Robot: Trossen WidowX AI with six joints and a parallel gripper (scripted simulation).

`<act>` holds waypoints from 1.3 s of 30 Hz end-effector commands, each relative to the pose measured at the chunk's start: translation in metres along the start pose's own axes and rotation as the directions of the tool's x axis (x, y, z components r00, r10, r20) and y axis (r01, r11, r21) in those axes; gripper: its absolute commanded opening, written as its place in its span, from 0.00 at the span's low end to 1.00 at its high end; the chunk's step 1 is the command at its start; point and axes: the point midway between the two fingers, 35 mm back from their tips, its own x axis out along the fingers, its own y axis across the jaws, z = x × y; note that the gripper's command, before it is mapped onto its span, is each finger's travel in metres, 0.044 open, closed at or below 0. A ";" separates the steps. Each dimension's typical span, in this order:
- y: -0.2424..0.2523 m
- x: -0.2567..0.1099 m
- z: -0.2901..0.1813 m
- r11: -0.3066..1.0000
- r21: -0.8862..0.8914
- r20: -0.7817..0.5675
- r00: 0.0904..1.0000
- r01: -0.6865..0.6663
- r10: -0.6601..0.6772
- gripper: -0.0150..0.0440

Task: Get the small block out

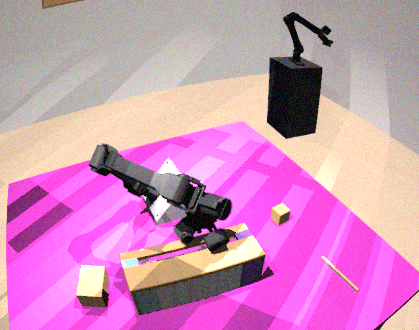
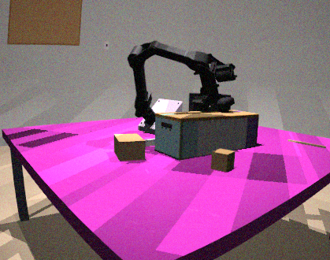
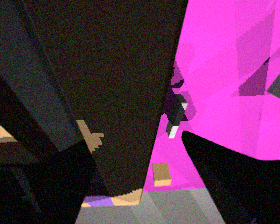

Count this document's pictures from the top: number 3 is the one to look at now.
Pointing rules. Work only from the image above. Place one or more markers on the small tan cube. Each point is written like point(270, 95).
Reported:
point(161, 174)

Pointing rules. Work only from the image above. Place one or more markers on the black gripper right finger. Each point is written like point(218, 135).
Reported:
point(242, 187)

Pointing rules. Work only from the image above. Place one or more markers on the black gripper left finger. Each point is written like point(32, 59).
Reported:
point(54, 188)

